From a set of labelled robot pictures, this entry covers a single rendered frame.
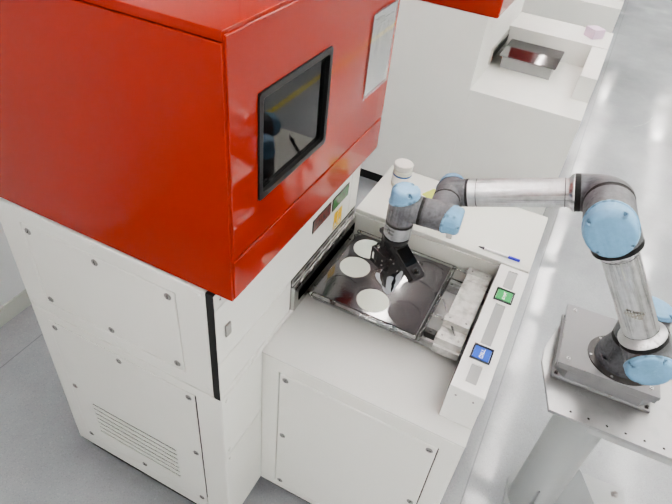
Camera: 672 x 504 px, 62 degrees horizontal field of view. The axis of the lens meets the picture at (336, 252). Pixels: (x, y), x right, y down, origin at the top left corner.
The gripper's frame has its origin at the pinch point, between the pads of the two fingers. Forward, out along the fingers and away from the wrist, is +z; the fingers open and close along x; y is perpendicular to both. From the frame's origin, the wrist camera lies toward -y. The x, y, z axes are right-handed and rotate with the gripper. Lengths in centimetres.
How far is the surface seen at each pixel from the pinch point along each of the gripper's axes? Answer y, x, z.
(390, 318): -2.2, -0.2, 9.4
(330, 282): 19.6, 6.7, 9.5
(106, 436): 49, 79, 79
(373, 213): 35.6, -21.9, 2.9
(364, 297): 8.8, 1.3, 9.4
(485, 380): -35.9, -3.9, 3.3
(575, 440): -53, -44, 43
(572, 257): 38, -195, 99
